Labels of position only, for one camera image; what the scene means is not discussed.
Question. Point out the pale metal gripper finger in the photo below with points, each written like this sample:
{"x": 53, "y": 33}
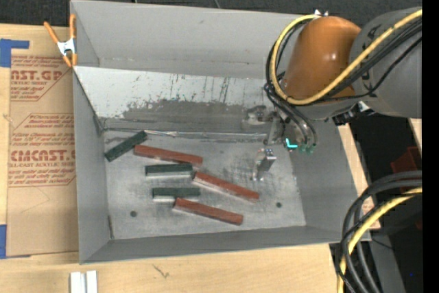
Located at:
{"x": 258, "y": 166}
{"x": 267, "y": 166}

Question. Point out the red-brown flat block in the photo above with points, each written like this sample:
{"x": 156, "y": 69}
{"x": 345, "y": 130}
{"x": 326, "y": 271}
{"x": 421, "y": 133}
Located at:
{"x": 209, "y": 211}
{"x": 168, "y": 154}
{"x": 226, "y": 186}

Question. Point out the dark green flat block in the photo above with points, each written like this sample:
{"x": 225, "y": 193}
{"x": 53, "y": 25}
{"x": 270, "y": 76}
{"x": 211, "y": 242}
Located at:
{"x": 125, "y": 146}
{"x": 168, "y": 169}
{"x": 175, "y": 192}

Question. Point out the grey metal bin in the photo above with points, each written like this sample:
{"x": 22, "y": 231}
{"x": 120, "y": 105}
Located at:
{"x": 144, "y": 216}

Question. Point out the brown cardboard board red print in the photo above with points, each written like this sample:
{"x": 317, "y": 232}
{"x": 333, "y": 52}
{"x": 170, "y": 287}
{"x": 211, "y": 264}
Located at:
{"x": 37, "y": 182}

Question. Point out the black cylinder on white bracket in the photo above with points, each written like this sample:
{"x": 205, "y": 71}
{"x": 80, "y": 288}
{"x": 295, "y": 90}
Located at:
{"x": 343, "y": 117}

